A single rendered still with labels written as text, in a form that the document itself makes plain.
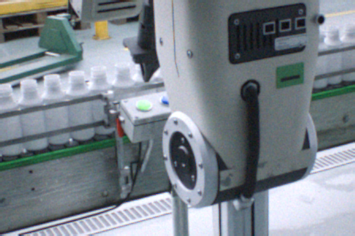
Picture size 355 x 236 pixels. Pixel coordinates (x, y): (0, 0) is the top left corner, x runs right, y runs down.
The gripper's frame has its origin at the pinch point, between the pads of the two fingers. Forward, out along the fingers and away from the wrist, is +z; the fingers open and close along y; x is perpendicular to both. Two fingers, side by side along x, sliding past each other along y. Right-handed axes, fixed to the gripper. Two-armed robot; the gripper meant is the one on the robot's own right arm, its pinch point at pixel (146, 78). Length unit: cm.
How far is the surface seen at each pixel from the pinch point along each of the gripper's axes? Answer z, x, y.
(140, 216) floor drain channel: 162, -100, -59
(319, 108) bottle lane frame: 26, -5, -59
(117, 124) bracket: 14.4, -2.9, 4.5
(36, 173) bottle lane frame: 26.6, -5.6, 23.1
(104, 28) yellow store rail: 273, -432, -180
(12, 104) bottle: 11.6, -14.1, 26.2
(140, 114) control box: 8.0, 2.5, 1.7
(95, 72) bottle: 8.9, -16.9, 4.8
